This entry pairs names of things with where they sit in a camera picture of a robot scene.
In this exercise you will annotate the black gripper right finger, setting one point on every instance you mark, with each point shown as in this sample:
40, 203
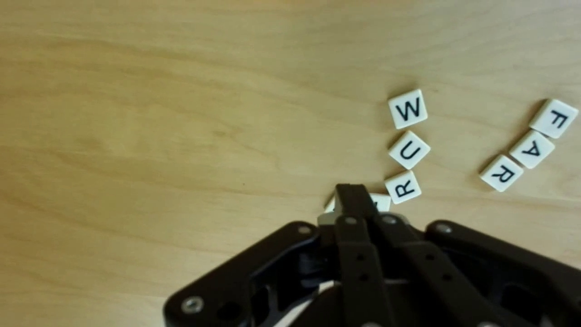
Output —
470, 279

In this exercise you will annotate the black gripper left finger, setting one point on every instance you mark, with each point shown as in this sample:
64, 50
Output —
258, 286

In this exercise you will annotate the white R tile below U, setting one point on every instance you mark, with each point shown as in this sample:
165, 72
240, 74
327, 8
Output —
403, 188

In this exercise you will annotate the white U letter tile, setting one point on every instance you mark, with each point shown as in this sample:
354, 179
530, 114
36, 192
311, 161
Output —
409, 150

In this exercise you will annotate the white R tile beside A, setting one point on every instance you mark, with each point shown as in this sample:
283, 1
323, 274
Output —
501, 174

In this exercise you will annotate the white W letter tile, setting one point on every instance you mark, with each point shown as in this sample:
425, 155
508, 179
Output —
407, 110

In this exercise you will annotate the white A letter tile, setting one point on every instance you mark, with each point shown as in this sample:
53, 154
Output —
530, 150

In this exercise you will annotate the white F letter tile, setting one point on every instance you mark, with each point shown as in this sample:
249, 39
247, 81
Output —
554, 119

